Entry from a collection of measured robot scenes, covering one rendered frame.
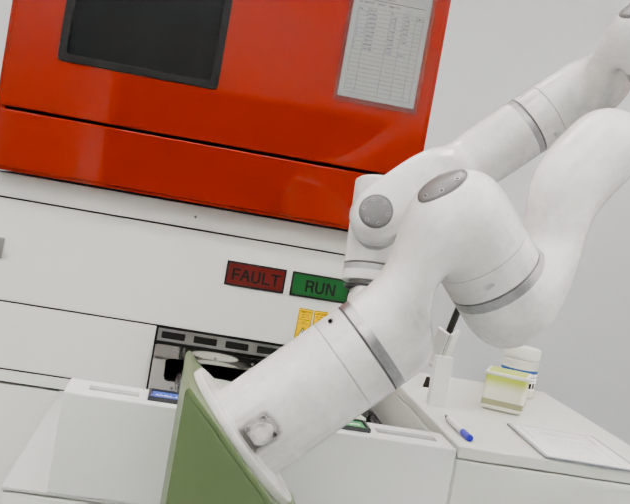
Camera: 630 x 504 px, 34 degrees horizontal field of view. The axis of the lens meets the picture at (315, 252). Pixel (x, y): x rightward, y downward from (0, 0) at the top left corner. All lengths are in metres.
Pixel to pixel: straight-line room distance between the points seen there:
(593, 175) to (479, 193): 0.18
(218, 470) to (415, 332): 0.27
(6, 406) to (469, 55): 2.15
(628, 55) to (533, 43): 2.31
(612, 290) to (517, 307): 2.60
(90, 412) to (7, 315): 0.66
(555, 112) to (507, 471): 0.52
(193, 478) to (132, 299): 0.93
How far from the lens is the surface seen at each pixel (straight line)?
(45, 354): 2.08
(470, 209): 1.18
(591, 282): 3.80
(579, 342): 3.81
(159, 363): 2.05
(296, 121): 1.99
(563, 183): 1.30
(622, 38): 1.43
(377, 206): 1.41
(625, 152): 1.35
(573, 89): 1.54
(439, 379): 1.76
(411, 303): 1.19
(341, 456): 1.47
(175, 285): 2.04
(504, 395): 1.83
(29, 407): 2.10
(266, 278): 2.04
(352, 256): 1.49
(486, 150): 1.51
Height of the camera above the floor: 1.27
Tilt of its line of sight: 3 degrees down
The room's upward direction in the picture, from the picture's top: 10 degrees clockwise
